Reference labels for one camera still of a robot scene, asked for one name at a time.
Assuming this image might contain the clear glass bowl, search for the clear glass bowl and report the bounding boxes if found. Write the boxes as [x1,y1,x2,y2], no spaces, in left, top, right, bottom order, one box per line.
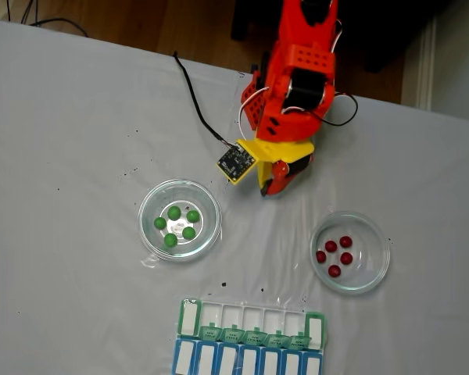
[309,210,391,296]
[138,178,224,263]

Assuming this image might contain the dark wooden furniture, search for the dark wooden furniture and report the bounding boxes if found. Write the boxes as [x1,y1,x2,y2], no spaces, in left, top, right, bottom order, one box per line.
[230,0,454,75]

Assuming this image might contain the green blue weekly pill organizer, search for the green blue weekly pill organizer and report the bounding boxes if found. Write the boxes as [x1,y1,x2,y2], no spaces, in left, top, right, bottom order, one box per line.
[171,297,329,375]

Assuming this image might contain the pale grey tablecloth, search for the pale grey tablecloth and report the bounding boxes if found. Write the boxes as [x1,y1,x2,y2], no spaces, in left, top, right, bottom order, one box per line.
[0,18,469,375]

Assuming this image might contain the black camera cable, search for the black camera cable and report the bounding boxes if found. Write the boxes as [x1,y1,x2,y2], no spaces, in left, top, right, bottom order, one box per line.
[173,51,235,149]

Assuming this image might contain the white wall trim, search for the white wall trim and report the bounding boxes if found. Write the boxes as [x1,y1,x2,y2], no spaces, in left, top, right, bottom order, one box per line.
[416,15,439,111]

